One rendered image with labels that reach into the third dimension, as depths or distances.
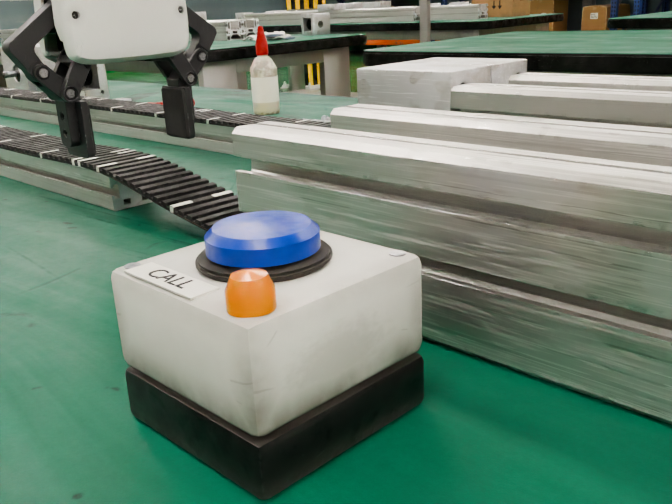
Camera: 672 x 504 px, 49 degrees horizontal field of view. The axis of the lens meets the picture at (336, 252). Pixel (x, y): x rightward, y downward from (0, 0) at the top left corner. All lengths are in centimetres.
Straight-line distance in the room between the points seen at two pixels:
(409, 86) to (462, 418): 32
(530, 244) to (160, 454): 15
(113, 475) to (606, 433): 17
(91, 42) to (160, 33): 5
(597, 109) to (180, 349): 31
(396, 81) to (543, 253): 30
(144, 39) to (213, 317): 37
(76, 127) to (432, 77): 25
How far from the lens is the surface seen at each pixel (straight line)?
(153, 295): 25
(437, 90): 54
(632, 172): 27
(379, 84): 57
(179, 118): 60
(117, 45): 55
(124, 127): 95
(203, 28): 61
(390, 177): 32
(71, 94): 55
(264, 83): 104
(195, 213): 50
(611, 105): 47
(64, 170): 66
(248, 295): 21
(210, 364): 23
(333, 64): 337
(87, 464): 27
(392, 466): 25
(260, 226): 25
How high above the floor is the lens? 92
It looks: 19 degrees down
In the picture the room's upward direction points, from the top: 3 degrees counter-clockwise
